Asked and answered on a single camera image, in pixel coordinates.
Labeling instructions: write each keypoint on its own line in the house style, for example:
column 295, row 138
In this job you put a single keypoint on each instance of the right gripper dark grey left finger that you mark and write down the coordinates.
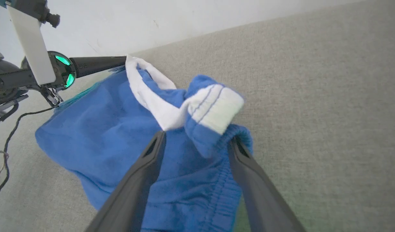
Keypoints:
column 129, row 199

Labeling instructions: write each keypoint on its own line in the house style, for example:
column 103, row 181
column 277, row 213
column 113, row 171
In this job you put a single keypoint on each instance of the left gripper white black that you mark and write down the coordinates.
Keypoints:
column 33, row 51

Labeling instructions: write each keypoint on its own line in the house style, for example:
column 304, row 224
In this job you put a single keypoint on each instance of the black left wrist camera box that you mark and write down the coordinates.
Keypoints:
column 33, row 8

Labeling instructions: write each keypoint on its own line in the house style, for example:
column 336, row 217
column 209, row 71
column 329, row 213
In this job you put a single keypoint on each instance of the grey fabric surface cover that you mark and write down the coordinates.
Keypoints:
column 313, row 96

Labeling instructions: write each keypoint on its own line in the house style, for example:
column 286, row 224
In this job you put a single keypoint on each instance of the blue shorts with white trim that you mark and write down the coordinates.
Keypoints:
column 103, row 129

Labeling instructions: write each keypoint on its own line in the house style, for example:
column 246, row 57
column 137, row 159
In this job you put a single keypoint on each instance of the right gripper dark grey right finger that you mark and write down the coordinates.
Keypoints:
column 261, row 206

